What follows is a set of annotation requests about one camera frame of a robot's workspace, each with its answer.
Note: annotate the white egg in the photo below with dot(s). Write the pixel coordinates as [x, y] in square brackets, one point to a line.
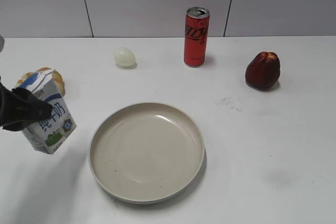
[124, 57]

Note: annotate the red soda can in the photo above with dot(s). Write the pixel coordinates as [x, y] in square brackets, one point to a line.
[196, 34]

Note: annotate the dark red wax apple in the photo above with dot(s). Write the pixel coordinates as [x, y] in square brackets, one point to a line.
[263, 71]

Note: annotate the white blue milk carton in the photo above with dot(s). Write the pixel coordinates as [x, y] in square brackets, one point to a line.
[47, 136]

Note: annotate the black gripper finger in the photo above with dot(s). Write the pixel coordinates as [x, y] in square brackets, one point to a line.
[21, 108]

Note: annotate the beige round plate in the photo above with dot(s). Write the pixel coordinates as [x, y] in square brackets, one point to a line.
[147, 153]

